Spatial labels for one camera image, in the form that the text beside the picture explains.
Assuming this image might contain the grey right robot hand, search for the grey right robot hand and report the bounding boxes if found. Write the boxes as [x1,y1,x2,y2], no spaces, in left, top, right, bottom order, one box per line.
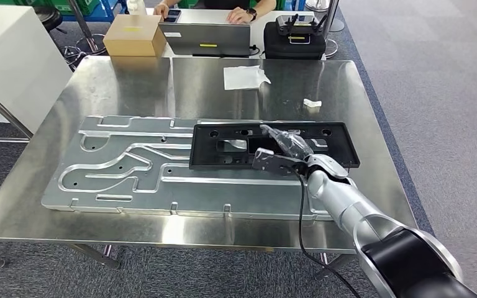
[260,124,316,163]

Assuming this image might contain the person's left hand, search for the person's left hand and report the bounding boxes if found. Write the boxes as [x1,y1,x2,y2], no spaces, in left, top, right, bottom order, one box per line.
[226,7,251,25]

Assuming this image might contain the person's right hand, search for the person's right hand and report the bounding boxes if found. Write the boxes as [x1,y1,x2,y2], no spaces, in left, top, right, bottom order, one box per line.
[153,2,172,20]

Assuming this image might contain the black plastic car part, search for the black plastic car part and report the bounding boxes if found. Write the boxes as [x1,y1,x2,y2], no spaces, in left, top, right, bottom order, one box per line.
[188,121,361,171]

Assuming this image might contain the stainless steel workbench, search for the stainless steel workbench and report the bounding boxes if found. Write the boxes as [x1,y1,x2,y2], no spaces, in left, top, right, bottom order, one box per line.
[0,55,419,281]

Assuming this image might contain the person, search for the person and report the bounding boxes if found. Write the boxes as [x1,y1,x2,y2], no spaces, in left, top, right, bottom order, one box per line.
[153,0,279,25]

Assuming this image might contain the white bottle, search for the white bottle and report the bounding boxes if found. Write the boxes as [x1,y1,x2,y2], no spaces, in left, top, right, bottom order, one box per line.
[126,0,147,17]

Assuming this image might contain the brown cardboard box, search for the brown cardboard box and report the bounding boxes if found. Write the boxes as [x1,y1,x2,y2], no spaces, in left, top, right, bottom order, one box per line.
[102,14,168,58]

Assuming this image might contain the grey laptop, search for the grey laptop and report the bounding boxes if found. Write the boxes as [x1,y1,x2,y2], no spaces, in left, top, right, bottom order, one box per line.
[158,21,261,58]

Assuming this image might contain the white paper sheet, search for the white paper sheet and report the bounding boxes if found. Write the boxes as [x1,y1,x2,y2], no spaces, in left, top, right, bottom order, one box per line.
[222,64,272,91]

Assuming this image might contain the black carrying case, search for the black carrying case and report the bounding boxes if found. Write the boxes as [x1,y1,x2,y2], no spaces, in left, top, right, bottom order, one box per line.
[262,20,327,61]

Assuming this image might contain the chrome pole with base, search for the chrome pole with base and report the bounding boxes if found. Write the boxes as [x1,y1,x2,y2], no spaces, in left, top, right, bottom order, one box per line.
[67,0,109,55]
[304,0,347,59]

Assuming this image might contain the green plastic crate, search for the green plastic crate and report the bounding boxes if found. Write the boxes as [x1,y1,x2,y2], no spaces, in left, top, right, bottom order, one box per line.
[54,0,102,12]

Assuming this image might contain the black stool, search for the black stool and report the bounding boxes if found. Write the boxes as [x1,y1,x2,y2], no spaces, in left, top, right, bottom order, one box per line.
[32,6,70,35]

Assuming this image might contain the grey stamped metal panel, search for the grey stamped metal panel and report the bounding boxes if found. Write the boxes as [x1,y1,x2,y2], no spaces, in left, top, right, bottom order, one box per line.
[40,114,357,222]

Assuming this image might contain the steel side table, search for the steel side table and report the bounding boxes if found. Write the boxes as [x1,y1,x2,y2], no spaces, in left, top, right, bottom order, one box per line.
[0,55,34,142]

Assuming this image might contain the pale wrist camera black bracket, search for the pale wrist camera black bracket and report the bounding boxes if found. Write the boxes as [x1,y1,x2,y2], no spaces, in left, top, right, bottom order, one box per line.
[252,147,310,177]

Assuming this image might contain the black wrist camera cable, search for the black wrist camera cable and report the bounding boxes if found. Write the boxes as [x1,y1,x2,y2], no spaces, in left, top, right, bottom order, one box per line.
[295,169,363,298]

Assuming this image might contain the tangled floor cables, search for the tangled floor cables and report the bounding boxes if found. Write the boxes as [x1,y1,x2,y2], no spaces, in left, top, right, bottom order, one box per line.
[58,42,109,70]

